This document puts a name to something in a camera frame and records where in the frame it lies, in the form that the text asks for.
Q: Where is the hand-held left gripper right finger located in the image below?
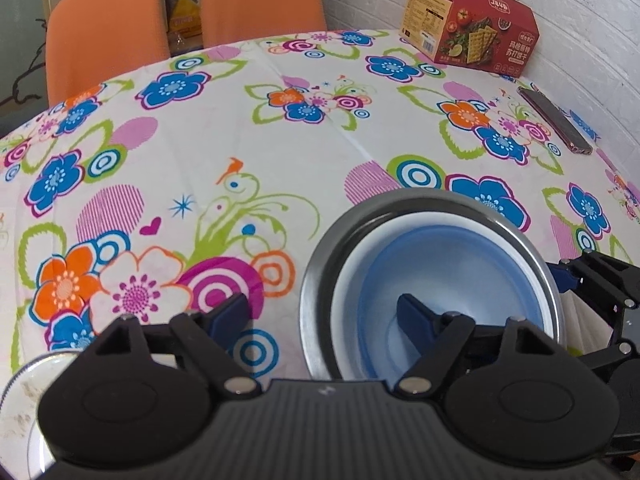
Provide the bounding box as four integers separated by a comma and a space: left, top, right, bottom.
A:
394, 294, 552, 399

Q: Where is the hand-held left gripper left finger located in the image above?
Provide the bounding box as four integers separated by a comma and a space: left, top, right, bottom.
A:
95, 293, 264, 397

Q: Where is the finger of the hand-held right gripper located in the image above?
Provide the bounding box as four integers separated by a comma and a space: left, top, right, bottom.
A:
562, 309, 640, 378
547, 249, 640, 312

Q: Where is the blue plastic bowl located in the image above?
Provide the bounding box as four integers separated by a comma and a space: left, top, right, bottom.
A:
357, 225, 547, 381

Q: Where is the white ceramic bowl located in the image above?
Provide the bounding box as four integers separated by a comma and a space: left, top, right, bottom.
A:
329, 211, 560, 381

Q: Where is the stainless steel bowl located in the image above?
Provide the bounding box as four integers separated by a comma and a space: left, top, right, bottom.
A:
298, 190, 567, 382

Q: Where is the white plate with dark rim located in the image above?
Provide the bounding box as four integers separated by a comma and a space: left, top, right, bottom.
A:
0, 352, 101, 476

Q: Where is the floral tablecloth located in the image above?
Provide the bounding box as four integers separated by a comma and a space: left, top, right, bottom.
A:
0, 27, 640, 466

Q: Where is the dark smartphone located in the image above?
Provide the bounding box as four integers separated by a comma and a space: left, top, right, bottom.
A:
517, 85, 594, 155

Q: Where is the red cracker box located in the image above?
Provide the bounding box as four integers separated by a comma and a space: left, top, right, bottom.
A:
400, 0, 539, 79

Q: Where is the orange chair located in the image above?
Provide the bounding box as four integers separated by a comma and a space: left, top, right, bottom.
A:
199, 0, 328, 49
45, 0, 171, 107

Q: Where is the yellow snack bag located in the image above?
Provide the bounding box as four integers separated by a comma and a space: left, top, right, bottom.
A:
162, 0, 207, 42

